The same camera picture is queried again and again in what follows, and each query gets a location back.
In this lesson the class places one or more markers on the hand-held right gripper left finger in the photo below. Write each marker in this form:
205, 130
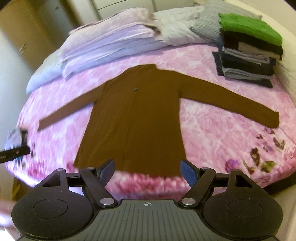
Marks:
108, 170

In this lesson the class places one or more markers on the lilac folded quilt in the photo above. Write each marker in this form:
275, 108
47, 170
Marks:
104, 44

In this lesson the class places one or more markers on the stack of folded clothes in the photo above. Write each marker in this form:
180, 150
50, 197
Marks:
245, 64

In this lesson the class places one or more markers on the pink floral bed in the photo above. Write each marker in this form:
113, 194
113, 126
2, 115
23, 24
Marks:
219, 139

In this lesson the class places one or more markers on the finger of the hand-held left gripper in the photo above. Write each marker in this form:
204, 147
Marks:
16, 153
23, 138

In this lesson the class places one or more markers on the brown wooden door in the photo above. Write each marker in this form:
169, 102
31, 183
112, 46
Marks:
34, 30

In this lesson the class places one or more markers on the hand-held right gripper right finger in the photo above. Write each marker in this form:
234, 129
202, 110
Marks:
186, 172

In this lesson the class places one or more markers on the grey striped pillow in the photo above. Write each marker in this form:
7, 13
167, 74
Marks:
44, 74

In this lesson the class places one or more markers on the white crumpled quilt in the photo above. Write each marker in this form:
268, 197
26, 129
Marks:
175, 25

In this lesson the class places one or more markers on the grey knit garment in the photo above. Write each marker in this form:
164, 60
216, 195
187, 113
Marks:
205, 25

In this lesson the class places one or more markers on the white wardrobe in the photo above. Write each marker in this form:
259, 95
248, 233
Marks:
127, 7

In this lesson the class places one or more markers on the brown long-sleeve shirt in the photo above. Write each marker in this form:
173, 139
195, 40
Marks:
138, 115

